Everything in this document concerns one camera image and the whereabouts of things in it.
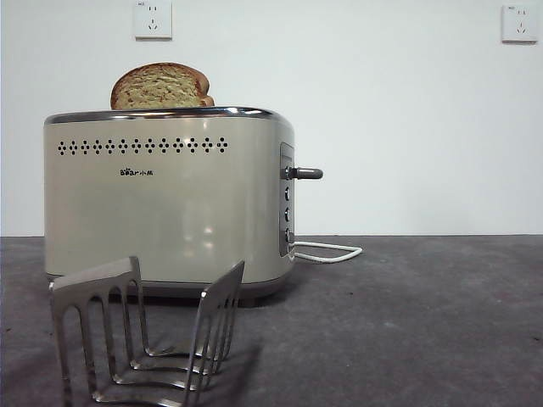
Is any grey toaster lever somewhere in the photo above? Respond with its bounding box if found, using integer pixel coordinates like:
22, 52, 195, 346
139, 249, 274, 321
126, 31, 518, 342
284, 165, 324, 182

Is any brown-crusted bread slice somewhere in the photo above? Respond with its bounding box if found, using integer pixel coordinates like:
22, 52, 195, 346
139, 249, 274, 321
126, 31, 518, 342
109, 62, 216, 112

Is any cream two-slot toaster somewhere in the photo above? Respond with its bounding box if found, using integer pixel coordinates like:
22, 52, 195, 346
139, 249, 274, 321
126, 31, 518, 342
43, 105, 296, 309

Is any stainless steel toast rack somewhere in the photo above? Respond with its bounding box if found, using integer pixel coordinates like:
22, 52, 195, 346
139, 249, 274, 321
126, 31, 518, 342
48, 254, 247, 407

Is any white power cable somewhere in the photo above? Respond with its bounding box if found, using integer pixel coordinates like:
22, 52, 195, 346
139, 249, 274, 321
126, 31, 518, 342
289, 240, 364, 265

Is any white wall socket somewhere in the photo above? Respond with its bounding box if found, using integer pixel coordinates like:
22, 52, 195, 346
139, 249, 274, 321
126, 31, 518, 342
134, 0, 174, 42
501, 3, 540, 45

